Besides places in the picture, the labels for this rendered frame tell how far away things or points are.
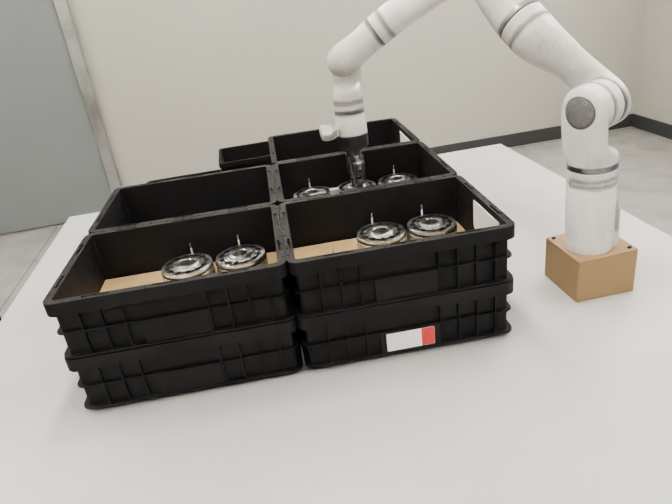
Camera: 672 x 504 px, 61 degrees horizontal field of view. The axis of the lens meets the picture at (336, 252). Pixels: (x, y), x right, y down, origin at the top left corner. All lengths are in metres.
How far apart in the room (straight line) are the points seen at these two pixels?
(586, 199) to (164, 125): 3.35
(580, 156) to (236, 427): 0.78
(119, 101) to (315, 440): 3.47
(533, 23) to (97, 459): 1.07
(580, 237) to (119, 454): 0.92
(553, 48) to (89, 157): 3.50
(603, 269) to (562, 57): 0.42
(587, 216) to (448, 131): 3.33
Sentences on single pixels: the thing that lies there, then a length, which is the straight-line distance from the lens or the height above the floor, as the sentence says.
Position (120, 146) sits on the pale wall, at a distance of 4.24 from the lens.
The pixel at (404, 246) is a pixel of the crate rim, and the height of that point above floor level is 0.93.
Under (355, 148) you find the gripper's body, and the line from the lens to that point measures 1.36.
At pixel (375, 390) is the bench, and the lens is 1.02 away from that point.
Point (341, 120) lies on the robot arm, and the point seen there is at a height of 1.05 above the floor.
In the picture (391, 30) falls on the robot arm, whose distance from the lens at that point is 1.32.
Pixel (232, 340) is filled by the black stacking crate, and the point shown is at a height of 0.80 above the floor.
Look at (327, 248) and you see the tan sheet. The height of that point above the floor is 0.83.
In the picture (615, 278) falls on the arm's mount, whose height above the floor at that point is 0.74.
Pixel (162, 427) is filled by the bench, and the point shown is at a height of 0.70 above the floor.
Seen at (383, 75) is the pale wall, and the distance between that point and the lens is 4.24.
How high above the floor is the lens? 1.35
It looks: 26 degrees down
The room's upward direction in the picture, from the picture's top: 7 degrees counter-clockwise
